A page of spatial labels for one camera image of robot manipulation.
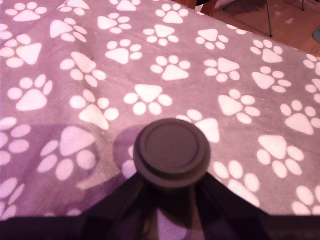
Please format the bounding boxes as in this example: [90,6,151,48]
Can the thin metal frame legs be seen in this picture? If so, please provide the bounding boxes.
[222,0,306,38]

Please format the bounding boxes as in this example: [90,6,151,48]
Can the paw-print fleece cloth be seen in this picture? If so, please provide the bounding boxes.
[0,0,320,218]

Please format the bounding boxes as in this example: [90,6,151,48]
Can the wooden chair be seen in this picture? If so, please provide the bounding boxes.
[172,0,218,17]

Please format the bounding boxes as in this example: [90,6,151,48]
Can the dark brown coffee capsule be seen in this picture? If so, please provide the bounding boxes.
[132,118,212,198]

